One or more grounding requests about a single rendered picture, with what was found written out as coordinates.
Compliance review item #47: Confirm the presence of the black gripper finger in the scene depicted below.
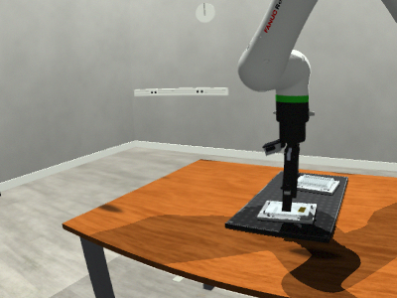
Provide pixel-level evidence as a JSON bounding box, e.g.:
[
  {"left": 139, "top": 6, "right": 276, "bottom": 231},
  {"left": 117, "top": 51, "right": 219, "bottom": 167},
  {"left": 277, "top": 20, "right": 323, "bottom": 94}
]
[
  {"left": 281, "top": 148, "right": 299, "bottom": 213},
  {"left": 293, "top": 143, "right": 300, "bottom": 199}
]

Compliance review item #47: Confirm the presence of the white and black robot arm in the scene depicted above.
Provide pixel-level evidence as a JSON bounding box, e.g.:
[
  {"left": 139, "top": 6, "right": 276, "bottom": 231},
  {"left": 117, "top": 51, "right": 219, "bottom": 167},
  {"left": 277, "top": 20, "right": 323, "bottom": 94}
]
[{"left": 238, "top": 0, "right": 318, "bottom": 124}]

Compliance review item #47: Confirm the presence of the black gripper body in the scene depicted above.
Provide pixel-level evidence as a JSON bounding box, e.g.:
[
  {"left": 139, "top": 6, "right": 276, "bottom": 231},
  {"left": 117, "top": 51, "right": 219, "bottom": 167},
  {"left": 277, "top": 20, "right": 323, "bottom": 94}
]
[{"left": 279, "top": 122, "right": 306, "bottom": 154}]

